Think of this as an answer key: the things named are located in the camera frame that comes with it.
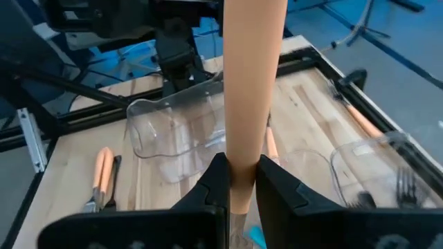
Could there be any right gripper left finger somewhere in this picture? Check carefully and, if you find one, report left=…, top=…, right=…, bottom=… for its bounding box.
left=171, top=152, right=231, bottom=249

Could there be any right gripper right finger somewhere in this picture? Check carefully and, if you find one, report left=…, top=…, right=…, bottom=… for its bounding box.
left=255, top=154, right=347, bottom=249

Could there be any teal-handled black spoon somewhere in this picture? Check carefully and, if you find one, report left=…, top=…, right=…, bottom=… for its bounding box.
left=247, top=225, right=267, bottom=249

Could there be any clear plastic bin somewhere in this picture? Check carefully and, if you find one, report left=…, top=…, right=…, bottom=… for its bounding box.
left=330, top=130, right=443, bottom=210
left=276, top=147, right=347, bottom=210
left=125, top=74, right=283, bottom=184

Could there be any black table clamp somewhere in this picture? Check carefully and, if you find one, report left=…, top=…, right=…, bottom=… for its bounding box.
left=337, top=68, right=368, bottom=93

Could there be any black tripod stand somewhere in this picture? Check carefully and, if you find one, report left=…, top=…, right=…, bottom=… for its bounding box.
left=345, top=0, right=392, bottom=48

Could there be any black-legged worktable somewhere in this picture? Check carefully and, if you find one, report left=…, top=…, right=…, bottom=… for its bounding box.
left=389, top=0, right=426, bottom=13

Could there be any yellow cable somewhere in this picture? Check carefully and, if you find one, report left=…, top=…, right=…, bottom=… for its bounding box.
left=320, top=0, right=375, bottom=53

